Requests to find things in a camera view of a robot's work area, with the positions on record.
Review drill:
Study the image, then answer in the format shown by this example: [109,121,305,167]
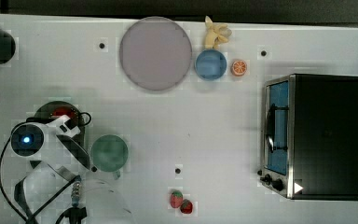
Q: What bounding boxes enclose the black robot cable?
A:
[0,120,88,224]

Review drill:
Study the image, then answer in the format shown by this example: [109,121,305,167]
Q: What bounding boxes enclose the red toy strawberry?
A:
[180,199,193,215]

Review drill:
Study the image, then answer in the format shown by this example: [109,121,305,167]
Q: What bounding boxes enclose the grey round plate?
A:
[119,17,192,91]

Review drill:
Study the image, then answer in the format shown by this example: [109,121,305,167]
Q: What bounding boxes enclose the toy strawberry with leaves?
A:
[170,190,184,208]

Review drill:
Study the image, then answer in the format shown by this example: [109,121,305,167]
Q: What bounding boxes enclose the toy orange slice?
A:
[231,60,247,77]

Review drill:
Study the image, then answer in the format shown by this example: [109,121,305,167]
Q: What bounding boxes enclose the green metal mug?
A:
[90,134,129,180]

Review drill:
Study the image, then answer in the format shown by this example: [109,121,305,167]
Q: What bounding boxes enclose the blue bowl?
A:
[195,49,227,81]

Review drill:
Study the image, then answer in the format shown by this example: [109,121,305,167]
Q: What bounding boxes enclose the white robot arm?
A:
[9,116,135,224]

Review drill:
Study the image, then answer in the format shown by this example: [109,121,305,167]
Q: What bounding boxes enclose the black toaster oven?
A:
[257,74,358,201]

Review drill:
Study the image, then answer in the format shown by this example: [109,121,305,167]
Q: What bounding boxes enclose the toy peeled banana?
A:
[204,16,232,49]

